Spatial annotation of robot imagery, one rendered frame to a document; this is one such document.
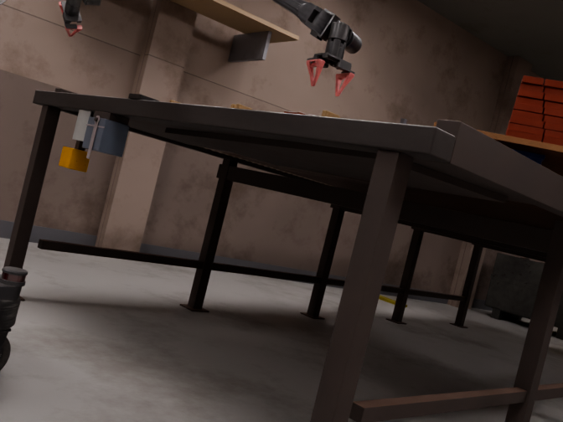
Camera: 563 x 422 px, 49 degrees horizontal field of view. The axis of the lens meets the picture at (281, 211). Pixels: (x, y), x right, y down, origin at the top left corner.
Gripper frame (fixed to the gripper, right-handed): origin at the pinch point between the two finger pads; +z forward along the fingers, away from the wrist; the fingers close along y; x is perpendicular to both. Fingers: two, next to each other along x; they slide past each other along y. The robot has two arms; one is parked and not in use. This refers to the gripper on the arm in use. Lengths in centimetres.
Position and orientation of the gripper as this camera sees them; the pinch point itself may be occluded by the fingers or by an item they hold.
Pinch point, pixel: (326, 88)
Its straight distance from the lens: 188.3
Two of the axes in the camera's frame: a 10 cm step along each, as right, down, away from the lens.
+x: 5.7, 1.2, -8.2
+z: -2.3, 9.7, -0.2
